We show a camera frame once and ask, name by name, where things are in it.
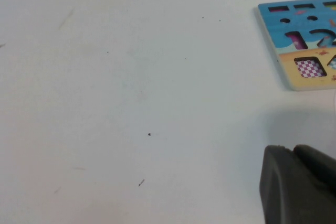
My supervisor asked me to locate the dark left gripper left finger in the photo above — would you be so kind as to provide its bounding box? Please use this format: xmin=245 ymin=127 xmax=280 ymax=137
xmin=258 ymin=144 xmax=336 ymax=224

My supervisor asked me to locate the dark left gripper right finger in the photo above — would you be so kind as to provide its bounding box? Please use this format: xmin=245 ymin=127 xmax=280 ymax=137
xmin=293 ymin=144 xmax=336 ymax=191

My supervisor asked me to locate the colourful wooden puzzle board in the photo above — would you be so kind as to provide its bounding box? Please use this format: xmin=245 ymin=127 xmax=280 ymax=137
xmin=256 ymin=0 xmax=336 ymax=92

